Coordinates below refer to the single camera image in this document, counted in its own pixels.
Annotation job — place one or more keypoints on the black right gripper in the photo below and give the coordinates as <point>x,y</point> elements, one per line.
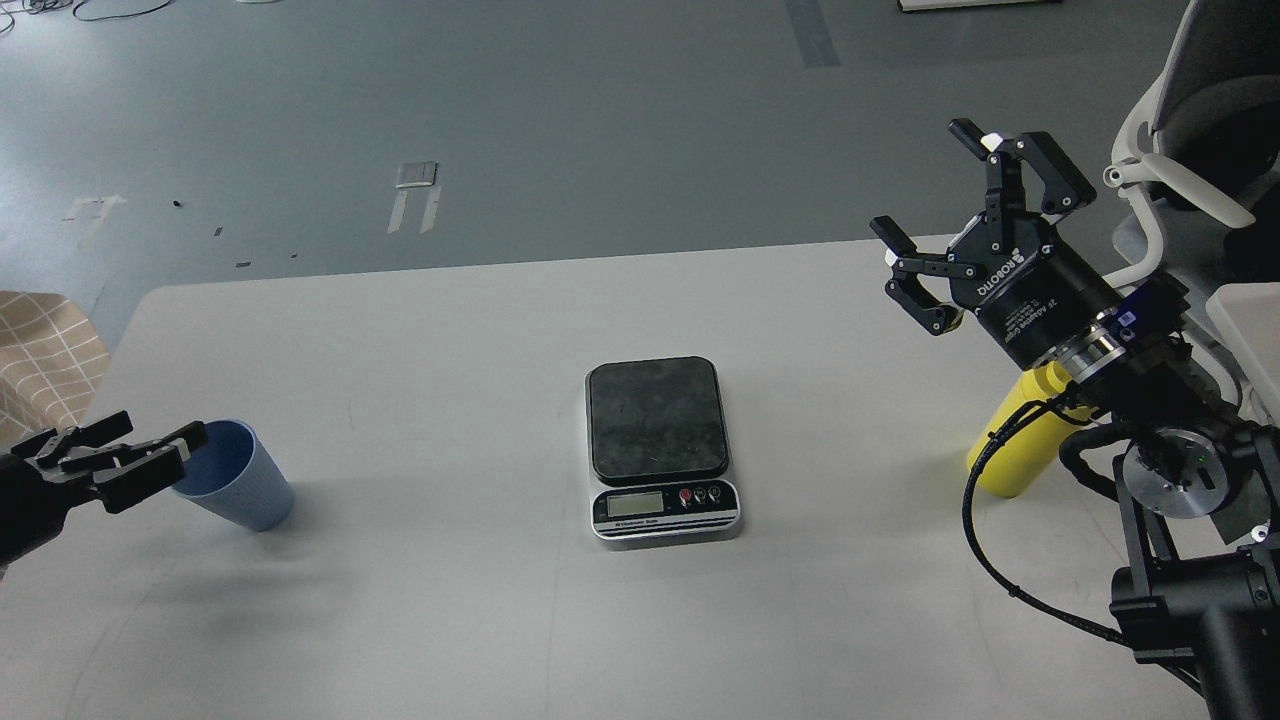
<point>1037,296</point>

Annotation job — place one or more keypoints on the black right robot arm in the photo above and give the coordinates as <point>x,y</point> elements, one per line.
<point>1195,483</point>

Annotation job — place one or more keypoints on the blue ribbed cup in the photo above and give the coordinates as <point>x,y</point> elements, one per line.
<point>234,476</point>

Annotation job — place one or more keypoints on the beige checkered cloth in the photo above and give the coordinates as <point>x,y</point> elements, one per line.
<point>52,362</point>

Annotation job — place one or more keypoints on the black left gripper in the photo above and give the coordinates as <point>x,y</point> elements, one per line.
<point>118,475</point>

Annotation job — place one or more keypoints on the white grey office chair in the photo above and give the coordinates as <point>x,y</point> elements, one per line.
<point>1196,157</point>

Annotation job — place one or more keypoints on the grey tape piece on floor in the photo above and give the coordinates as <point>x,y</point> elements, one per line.
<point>417,174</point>

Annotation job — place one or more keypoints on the yellow squeeze bottle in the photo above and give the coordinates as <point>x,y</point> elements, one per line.
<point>1023,458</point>

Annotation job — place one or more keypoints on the silver black kitchen scale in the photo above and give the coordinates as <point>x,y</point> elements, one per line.
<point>659,454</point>

